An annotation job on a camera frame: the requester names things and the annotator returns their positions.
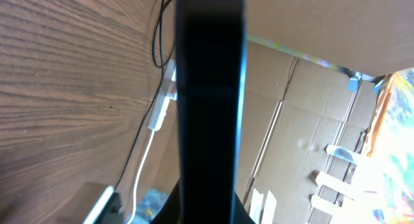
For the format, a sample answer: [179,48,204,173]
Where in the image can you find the Samsung Galaxy smartphone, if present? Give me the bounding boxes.
[175,0,247,223]

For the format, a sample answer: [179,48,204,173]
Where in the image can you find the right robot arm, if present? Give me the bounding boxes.
[53,183,125,224]

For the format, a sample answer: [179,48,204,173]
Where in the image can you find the white power strip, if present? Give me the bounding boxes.
[148,60,177,131]

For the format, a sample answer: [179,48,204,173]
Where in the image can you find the black USB charging cable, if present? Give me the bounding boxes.
[114,0,177,191]

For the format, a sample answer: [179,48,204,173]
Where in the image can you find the white power strip cord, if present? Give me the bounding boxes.
[125,129,156,224]

